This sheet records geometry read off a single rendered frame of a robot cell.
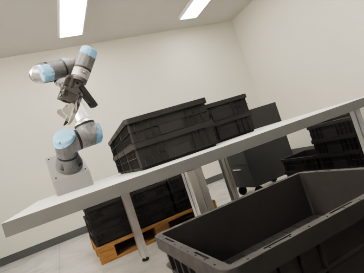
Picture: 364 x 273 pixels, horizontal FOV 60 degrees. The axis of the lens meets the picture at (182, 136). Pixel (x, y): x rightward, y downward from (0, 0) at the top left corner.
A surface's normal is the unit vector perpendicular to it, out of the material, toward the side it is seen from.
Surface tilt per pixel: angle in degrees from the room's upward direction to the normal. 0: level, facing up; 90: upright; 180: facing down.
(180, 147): 90
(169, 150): 90
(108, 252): 90
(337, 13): 90
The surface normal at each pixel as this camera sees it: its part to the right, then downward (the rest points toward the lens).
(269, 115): 0.36, -0.15
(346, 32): -0.88, 0.28
